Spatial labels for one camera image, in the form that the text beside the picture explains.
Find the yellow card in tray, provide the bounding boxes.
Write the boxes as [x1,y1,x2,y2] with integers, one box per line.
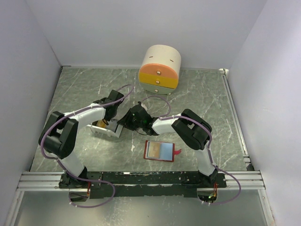
[96,120,109,128]

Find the white card tray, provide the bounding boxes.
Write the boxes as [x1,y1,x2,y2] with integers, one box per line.
[87,119,123,137]

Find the round three-drawer mini cabinet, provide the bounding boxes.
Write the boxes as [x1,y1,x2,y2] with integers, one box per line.
[138,45,181,95]

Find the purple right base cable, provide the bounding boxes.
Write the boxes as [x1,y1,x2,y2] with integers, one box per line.
[202,164,242,206]

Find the gold striped credit card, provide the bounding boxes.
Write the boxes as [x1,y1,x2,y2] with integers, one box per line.
[147,141,161,159]

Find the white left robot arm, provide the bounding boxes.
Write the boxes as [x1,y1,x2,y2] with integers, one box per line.
[38,90,126,188]

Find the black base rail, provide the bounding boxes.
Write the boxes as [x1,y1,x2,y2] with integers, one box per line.
[59,171,226,199]

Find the red card holder wallet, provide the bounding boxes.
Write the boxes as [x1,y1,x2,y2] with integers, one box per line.
[143,140,182,162]

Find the aluminium front frame rail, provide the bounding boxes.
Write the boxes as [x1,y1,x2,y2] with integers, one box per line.
[17,172,63,192]

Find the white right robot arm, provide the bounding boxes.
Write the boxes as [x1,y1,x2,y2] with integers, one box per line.
[118,105,218,187]

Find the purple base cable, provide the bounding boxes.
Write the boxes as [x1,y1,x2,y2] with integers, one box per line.
[202,164,242,206]
[68,178,116,209]

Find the aluminium frame rail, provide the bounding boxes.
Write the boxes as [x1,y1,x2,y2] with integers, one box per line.
[17,172,63,192]
[219,68,254,171]

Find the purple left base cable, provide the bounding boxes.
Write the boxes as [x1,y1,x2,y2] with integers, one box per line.
[68,178,116,209]

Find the aluminium right front rail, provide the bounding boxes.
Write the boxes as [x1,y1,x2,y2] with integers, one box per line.
[225,171,266,190]

